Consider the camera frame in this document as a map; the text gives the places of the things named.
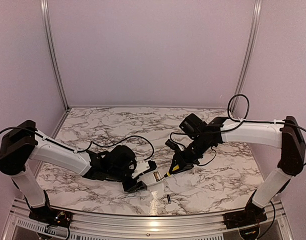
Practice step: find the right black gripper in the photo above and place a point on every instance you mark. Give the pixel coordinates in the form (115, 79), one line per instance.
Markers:
(182, 160)

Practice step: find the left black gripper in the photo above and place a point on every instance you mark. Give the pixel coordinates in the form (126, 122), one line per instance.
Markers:
(139, 185)

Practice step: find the yellow handled screwdriver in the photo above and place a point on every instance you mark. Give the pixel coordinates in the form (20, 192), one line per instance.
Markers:
(173, 170)

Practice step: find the white remote control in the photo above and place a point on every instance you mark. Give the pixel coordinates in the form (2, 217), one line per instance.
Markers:
(149, 179)

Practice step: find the black battery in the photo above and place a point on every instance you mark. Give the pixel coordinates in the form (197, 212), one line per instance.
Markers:
(168, 199)

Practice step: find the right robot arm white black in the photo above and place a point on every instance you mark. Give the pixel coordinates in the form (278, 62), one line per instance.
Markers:
(284, 135)

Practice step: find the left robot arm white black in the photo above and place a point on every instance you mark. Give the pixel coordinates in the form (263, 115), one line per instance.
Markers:
(24, 142)

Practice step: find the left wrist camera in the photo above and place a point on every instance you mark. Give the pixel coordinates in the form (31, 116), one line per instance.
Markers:
(143, 168)

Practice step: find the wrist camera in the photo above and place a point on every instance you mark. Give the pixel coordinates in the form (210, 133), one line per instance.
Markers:
(143, 168)
(172, 145)

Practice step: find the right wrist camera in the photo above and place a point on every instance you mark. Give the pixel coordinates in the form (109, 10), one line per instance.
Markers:
(172, 145)

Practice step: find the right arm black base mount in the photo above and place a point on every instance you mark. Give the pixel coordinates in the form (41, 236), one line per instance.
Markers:
(242, 218)

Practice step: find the right aluminium frame post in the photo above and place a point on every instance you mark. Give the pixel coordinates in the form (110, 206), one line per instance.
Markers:
(250, 45)

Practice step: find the aluminium frame post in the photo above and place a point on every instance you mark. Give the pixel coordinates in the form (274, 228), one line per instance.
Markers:
(250, 45)
(52, 52)

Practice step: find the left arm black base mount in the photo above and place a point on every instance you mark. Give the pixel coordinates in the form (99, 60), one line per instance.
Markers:
(55, 217)

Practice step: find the front aluminium rail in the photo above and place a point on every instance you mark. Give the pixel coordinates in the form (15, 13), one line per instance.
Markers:
(101, 226)

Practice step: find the left aluminium frame post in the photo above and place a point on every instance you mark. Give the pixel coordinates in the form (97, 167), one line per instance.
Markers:
(52, 52)

